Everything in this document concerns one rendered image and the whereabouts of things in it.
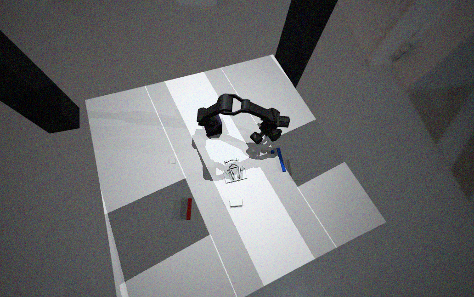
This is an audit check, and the dark red bar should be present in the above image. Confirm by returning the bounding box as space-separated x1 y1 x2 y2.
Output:
186 198 192 220

